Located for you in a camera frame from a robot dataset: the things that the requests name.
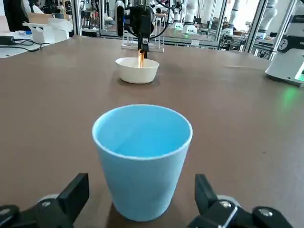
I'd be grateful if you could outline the blue plastic cup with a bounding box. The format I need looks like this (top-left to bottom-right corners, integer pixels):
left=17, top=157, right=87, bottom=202
left=92, top=104, right=193, bottom=223

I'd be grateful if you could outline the white bowl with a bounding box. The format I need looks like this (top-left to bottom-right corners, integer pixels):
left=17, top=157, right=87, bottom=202
left=115, top=57, right=160, bottom=84

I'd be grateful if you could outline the black power adapter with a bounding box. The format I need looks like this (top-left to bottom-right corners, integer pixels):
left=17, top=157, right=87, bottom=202
left=0, top=35, right=16, bottom=46

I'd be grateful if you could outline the aluminium frame post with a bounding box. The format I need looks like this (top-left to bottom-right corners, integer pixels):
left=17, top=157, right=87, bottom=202
left=72, top=0, right=83, bottom=37

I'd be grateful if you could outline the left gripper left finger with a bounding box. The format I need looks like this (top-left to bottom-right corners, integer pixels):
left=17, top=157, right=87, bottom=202
left=0, top=172, right=90, bottom=228

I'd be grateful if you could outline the white foam box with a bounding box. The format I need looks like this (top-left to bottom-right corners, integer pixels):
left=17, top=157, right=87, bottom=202
left=22, top=18, right=74, bottom=45

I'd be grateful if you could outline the orange brush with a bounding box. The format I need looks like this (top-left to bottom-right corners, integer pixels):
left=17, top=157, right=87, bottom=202
left=137, top=48, right=146, bottom=68

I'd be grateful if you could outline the person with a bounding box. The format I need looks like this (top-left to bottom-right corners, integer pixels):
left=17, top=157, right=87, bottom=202
left=3, top=0, right=31, bottom=33

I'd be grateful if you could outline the cardboard box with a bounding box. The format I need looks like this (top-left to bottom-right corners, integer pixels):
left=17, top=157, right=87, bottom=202
left=28, top=11, right=57, bottom=25

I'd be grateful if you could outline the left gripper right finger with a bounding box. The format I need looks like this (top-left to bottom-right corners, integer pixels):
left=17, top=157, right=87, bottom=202
left=187, top=174, right=295, bottom=228

